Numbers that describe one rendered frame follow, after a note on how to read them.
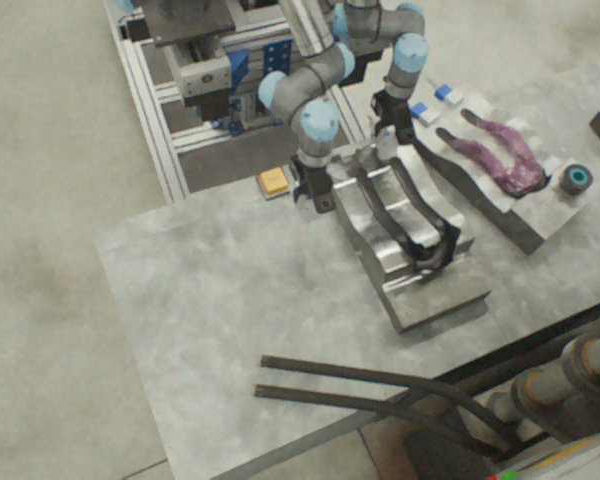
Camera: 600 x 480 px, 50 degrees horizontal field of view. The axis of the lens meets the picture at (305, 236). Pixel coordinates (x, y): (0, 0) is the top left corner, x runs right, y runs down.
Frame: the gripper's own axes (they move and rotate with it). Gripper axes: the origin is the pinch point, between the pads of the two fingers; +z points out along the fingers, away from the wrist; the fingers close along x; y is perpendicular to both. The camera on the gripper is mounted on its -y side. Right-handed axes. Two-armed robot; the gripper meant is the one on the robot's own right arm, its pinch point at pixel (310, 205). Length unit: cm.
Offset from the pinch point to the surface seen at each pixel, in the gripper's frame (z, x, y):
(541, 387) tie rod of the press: -15, -22, -62
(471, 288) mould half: 8.9, -31.2, -33.0
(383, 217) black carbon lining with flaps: 6.8, -18.4, -7.3
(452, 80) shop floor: 95, -119, 81
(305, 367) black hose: 9.4, 16.2, -35.0
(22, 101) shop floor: 95, 68, 137
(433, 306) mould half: 8.9, -19.7, -33.5
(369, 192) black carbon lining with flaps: 7.0, -18.4, 1.0
